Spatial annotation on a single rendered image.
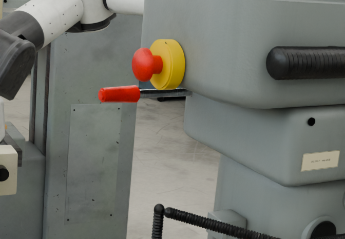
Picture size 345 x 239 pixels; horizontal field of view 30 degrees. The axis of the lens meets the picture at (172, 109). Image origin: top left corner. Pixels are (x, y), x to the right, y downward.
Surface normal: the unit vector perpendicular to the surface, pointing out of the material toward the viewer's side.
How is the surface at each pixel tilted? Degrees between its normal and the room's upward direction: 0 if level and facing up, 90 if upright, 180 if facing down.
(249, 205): 90
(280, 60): 90
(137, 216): 0
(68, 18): 89
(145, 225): 0
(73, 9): 89
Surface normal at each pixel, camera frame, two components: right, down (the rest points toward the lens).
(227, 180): -0.86, 0.04
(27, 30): 0.72, -0.30
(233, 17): -0.51, 0.16
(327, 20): 0.51, 0.25
